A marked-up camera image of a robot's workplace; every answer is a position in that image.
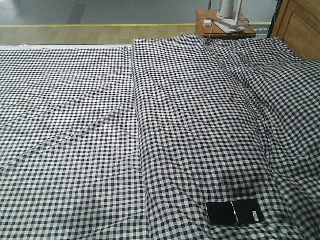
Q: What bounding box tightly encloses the black foldable phone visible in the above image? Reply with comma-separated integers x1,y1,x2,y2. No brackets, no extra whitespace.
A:
205,198,265,226

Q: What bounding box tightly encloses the checkered bed sheet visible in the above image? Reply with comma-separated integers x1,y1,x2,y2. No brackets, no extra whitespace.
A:
0,47,149,240

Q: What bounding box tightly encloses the white desk lamp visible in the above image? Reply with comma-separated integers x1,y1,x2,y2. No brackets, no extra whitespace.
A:
214,0,245,34

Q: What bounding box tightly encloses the checkered folded quilt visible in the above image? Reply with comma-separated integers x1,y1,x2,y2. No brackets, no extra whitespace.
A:
131,35,320,240

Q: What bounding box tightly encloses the wooden nightstand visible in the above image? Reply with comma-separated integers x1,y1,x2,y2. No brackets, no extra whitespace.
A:
194,9,257,39

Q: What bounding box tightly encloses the white charger adapter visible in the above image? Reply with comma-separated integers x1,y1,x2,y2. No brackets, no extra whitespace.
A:
203,19,212,27

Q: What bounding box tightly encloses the white cylindrical humidifier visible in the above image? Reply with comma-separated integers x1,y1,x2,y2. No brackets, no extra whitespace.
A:
217,0,235,19

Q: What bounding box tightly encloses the wooden headboard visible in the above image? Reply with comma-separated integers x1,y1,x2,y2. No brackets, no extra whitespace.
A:
271,0,320,60

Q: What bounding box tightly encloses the white charger cable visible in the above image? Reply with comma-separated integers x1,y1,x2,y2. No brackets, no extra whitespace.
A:
206,23,215,42

